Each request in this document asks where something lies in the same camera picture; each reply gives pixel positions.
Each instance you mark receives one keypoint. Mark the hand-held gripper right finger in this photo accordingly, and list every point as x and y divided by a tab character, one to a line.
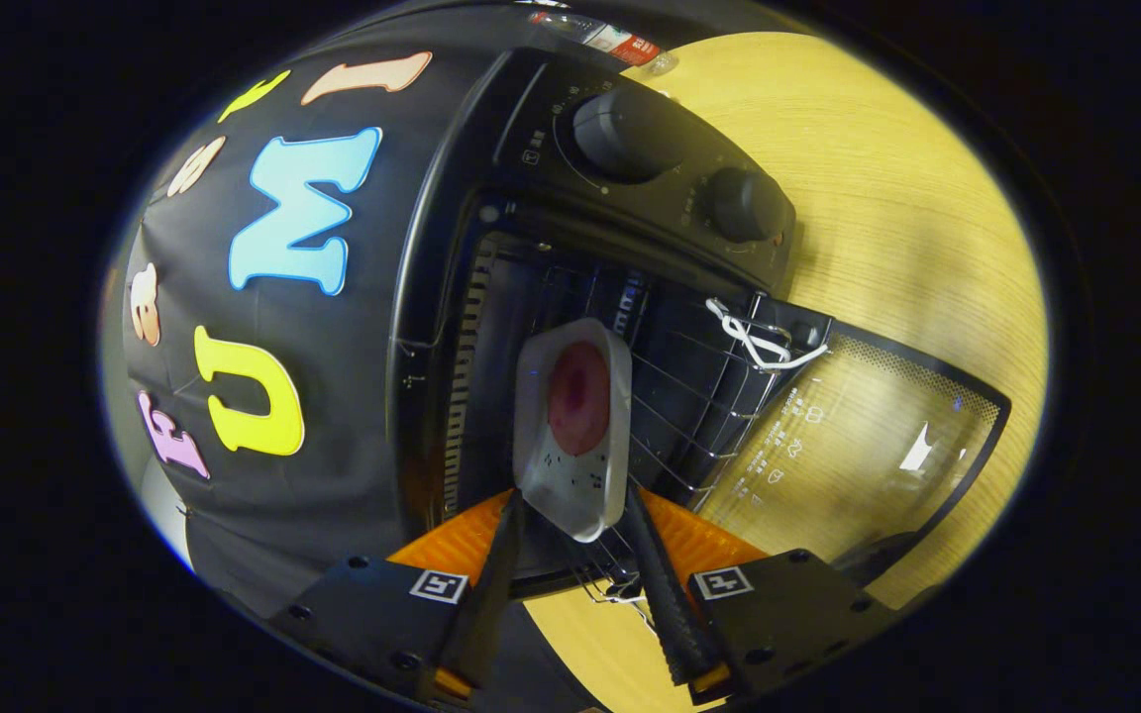
670	604

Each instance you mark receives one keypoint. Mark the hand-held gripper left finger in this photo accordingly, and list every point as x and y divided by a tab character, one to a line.
491	594

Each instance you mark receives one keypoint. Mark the white square plate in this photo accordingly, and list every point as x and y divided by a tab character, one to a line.
570	495

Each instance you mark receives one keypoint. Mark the pink ham slice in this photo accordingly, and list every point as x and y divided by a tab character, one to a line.
578	396

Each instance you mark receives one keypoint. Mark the black toaster oven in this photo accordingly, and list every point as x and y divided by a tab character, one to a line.
551	119

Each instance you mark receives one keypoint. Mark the red label water bottle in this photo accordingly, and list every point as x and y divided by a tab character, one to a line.
630	45

